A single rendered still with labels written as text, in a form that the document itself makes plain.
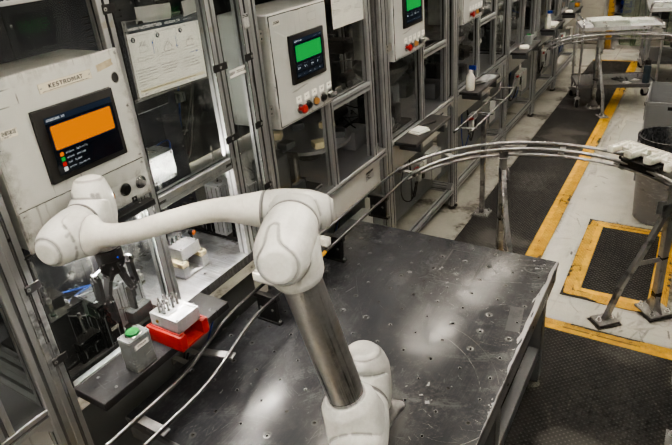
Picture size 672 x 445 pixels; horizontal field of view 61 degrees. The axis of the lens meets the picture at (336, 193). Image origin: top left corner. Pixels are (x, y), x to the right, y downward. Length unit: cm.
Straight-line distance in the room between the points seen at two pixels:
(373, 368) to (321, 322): 37
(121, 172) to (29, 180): 29
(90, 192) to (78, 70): 34
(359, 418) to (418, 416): 41
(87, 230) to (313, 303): 57
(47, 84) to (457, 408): 152
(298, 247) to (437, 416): 89
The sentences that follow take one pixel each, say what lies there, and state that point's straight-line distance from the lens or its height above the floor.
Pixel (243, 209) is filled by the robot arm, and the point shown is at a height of 146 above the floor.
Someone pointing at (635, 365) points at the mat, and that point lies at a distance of 329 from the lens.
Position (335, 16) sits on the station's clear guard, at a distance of 276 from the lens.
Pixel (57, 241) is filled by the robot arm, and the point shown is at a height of 148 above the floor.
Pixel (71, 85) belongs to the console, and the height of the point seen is 176.
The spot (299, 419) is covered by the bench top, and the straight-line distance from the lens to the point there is 197.
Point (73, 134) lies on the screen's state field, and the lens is 170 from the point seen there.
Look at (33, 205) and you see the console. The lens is 170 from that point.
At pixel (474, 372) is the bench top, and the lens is 210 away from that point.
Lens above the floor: 210
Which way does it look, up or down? 25 degrees down
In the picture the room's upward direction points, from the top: 5 degrees counter-clockwise
